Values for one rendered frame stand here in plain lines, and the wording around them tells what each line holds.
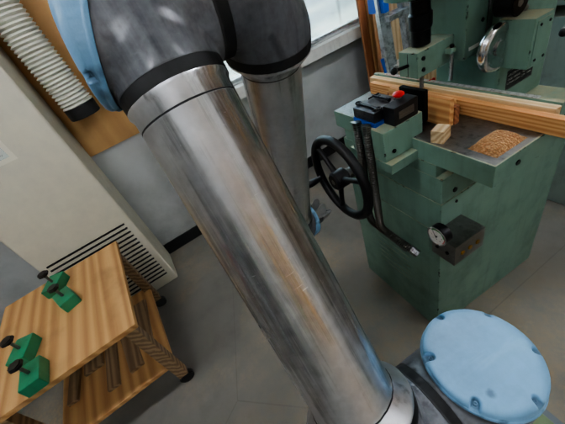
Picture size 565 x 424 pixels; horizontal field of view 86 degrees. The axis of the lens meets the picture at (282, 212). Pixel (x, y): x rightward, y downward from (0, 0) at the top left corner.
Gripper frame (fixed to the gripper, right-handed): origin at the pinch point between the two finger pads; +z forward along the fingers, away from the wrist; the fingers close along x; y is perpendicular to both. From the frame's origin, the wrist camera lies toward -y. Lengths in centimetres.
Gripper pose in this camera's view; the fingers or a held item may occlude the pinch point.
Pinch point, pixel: (326, 213)
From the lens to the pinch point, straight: 102.7
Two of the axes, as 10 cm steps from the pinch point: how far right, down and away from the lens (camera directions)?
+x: -4.5, -4.6, 7.7
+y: 0.1, -8.6, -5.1
